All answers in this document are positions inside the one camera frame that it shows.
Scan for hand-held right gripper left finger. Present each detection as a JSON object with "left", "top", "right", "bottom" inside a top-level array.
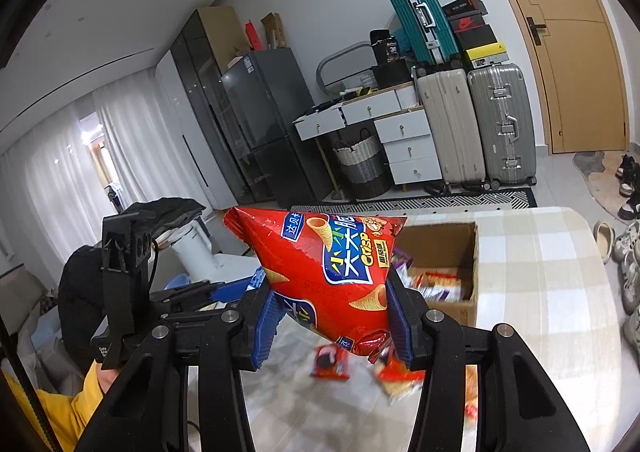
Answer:
[{"left": 75, "top": 289, "right": 281, "bottom": 452}]

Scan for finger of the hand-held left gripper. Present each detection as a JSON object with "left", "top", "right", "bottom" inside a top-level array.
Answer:
[
  {"left": 150, "top": 289, "right": 251, "bottom": 320},
  {"left": 162, "top": 266, "right": 267, "bottom": 305}
]

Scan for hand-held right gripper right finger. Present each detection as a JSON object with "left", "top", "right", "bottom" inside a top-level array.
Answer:
[{"left": 382, "top": 272, "right": 591, "bottom": 452}]

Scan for red and white packet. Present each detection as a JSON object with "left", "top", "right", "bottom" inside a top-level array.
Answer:
[{"left": 376, "top": 359, "right": 426, "bottom": 405}]

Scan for pile of snack packets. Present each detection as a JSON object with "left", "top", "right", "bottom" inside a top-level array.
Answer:
[{"left": 392, "top": 252, "right": 475, "bottom": 303}]

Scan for red cone snack bag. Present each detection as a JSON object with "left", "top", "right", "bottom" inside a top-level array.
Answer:
[{"left": 222, "top": 206, "right": 408, "bottom": 373}]

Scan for small red cookie packet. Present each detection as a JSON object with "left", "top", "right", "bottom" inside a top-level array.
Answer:
[{"left": 311, "top": 344, "right": 351, "bottom": 381}]

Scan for orange packet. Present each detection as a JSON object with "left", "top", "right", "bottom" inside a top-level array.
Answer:
[{"left": 462, "top": 364, "right": 480, "bottom": 420}]

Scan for person's left forearm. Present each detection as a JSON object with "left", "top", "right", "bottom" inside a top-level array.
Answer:
[{"left": 0, "top": 362, "right": 123, "bottom": 452}]

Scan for white electric kettle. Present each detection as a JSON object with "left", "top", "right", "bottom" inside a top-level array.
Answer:
[{"left": 167, "top": 224, "right": 223, "bottom": 283}]

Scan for black rounded object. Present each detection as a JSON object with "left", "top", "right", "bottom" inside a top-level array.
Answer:
[{"left": 57, "top": 246, "right": 108, "bottom": 374}]

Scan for dark cloth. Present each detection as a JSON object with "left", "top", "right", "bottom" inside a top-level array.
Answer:
[{"left": 122, "top": 198, "right": 207, "bottom": 239}]

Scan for white sheer curtains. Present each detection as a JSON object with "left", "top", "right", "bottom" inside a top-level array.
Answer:
[{"left": 0, "top": 82, "right": 216, "bottom": 293}]

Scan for black and white rug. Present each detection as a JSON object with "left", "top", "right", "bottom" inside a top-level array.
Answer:
[{"left": 290, "top": 187, "right": 538, "bottom": 217}]

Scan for woven laundry basket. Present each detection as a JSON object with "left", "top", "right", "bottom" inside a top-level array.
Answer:
[{"left": 332, "top": 128, "right": 392, "bottom": 197}]

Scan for white dresser with drawers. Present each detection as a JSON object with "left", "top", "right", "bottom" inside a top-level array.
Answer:
[{"left": 292, "top": 82, "right": 443, "bottom": 187}]

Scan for grey refrigerator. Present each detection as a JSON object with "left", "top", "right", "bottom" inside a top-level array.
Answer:
[{"left": 220, "top": 48, "right": 333, "bottom": 203}]

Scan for beige suitcase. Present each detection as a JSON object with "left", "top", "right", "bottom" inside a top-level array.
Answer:
[{"left": 415, "top": 66, "right": 488, "bottom": 190}]

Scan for dark glass cabinet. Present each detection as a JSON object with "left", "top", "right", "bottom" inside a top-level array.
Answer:
[{"left": 170, "top": 9, "right": 256, "bottom": 205}]

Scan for beige slipper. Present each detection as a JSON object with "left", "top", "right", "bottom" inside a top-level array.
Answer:
[{"left": 592, "top": 221, "right": 617, "bottom": 265}]

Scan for silver suitcase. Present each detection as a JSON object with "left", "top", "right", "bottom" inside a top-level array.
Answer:
[{"left": 467, "top": 62, "right": 538, "bottom": 187}]

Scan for grey door mat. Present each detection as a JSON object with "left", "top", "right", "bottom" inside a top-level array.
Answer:
[{"left": 572, "top": 151, "right": 632, "bottom": 219}]

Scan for scattered dark shoes group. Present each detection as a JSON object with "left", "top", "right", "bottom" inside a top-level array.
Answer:
[{"left": 612, "top": 154, "right": 640, "bottom": 363}]

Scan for black storage box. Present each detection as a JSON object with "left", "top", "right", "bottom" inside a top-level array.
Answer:
[{"left": 374, "top": 59, "right": 413, "bottom": 88}]

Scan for large flat cardboard box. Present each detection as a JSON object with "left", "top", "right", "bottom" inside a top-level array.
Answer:
[{"left": 197, "top": 6, "right": 251, "bottom": 75}]

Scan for narrow brown cardboard box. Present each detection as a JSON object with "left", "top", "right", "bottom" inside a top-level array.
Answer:
[{"left": 260, "top": 12, "right": 288, "bottom": 50}]

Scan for black printed paper bag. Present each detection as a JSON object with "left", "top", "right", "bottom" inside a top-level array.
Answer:
[{"left": 370, "top": 29, "right": 401, "bottom": 66}]

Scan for yellow and white shoe box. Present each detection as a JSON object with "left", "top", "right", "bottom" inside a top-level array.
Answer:
[{"left": 460, "top": 46, "right": 508, "bottom": 70}]

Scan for oval white-framed mirror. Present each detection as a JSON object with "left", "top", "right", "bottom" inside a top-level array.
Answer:
[{"left": 316, "top": 39, "right": 396, "bottom": 95}]

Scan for wooden door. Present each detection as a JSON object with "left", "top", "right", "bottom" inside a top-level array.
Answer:
[{"left": 470, "top": 0, "right": 631, "bottom": 155}]

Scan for teal suitcase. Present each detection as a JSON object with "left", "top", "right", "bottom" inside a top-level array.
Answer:
[{"left": 384, "top": 0, "right": 461, "bottom": 67}]

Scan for red and black shoe box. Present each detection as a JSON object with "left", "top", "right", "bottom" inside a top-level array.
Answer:
[{"left": 446, "top": 14, "right": 493, "bottom": 32}]

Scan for black strap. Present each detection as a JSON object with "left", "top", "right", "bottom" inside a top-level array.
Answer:
[{"left": 0, "top": 317, "right": 56, "bottom": 452}]

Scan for wooden handled broom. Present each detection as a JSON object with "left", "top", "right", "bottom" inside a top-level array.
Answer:
[{"left": 315, "top": 137, "right": 346, "bottom": 203}]

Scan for dark door handle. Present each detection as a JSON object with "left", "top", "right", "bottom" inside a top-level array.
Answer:
[{"left": 526, "top": 16, "right": 551, "bottom": 46}]

